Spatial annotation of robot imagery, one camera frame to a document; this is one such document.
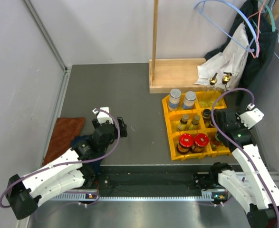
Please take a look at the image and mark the green bottle gold pourer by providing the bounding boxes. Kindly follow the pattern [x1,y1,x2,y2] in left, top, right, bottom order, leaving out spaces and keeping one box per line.
[210,133,222,151]

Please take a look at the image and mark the black cap spice jar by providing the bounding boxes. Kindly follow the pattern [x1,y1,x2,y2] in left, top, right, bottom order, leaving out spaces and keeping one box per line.
[209,120,215,128]
[202,109,211,123]

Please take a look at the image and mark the red lid jar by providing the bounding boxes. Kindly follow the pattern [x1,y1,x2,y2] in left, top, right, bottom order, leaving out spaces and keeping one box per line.
[176,133,194,154]
[191,133,209,153]

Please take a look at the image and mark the yellow label brown cap bottle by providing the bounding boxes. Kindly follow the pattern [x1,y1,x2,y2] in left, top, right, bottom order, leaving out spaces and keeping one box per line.
[189,115,201,131]

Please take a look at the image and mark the clear bottle gold pourer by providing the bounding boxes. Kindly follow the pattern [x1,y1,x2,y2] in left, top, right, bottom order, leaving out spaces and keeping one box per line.
[202,72,218,107]

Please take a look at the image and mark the clear bottle red label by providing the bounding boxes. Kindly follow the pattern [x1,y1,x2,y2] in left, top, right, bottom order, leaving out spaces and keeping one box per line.
[216,72,232,94]

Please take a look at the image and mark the small brown cap bottle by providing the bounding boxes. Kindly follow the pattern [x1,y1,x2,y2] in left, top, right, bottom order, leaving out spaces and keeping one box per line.
[177,114,189,132]

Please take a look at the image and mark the silver lid spice jar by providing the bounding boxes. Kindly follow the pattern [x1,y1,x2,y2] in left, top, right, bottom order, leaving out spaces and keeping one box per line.
[168,88,182,111]
[182,91,197,110]

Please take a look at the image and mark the black cap spice jar back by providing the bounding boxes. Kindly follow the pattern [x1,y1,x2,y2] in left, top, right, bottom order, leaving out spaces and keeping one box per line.
[209,120,215,128]

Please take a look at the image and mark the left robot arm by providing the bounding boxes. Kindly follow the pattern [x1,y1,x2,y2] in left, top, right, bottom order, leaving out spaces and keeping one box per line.
[1,107,127,220]

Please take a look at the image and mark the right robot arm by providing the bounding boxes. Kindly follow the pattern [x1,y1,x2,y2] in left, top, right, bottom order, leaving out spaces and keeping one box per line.
[209,108,279,228]

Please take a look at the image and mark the yellow bin middle right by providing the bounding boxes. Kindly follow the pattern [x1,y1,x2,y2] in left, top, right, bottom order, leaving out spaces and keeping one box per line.
[204,117,212,128]

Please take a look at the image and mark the yellow bin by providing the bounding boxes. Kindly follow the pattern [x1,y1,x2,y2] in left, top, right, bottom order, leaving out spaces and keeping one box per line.
[168,132,211,161]
[196,90,221,108]
[165,112,206,137]
[207,131,231,158]
[204,117,212,128]
[162,93,200,117]

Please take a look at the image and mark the yellow bin front right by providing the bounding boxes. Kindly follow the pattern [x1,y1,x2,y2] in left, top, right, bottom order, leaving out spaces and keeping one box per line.
[207,131,231,158]

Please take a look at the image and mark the navy blue cloth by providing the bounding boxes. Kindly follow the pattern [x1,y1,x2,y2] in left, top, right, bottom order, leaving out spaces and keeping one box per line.
[70,135,105,175]

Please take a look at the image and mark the brown orange cloth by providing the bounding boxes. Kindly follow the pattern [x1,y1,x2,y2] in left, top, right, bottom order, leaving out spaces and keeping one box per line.
[42,117,86,166]

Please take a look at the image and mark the yellow bin back right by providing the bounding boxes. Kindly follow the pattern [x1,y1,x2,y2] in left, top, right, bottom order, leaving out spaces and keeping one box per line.
[196,90,221,108]

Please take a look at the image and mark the yellow bin front left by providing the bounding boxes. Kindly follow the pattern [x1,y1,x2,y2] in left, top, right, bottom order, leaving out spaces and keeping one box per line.
[168,132,211,161]

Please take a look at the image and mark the yellow bin middle left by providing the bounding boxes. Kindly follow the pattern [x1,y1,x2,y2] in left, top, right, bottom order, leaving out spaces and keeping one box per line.
[165,112,206,137]

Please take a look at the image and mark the yellow bin back left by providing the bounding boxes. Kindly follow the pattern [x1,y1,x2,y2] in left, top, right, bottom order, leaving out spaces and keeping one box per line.
[162,93,200,117]

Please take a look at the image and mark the white crumpled cloth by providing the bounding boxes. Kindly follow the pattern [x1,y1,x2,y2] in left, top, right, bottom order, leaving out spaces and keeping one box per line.
[195,23,249,90]

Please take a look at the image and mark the dark green jacket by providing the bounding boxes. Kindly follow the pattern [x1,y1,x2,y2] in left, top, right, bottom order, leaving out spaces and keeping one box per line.
[204,0,278,111]

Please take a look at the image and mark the pink clothes hanger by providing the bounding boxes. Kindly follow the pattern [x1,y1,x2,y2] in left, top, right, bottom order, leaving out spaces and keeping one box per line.
[248,0,268,58]

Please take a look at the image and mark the green clothes hanger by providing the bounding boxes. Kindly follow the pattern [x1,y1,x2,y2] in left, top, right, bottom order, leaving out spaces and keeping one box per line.
[261,0,276,32]

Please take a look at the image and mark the blue clothes hanger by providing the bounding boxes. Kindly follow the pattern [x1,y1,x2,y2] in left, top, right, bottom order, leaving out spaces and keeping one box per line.
[193,0,260,54]

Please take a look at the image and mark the wooden pole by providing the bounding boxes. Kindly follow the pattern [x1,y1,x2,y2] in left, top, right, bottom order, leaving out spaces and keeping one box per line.
[151,0,159,84]

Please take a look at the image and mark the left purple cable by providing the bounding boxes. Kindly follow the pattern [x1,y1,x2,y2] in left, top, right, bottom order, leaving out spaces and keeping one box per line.
[0,108,121,209]

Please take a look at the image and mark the purple cable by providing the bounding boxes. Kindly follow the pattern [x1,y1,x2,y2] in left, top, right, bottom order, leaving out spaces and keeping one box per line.
[0,108,121,209]
[211,87,279,228]

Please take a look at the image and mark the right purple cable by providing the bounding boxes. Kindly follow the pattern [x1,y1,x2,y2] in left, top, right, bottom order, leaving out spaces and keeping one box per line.
[211,87,279,228]

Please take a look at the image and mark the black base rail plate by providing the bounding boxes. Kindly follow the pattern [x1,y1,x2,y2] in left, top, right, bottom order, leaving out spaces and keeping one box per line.
[91,171,220,194]

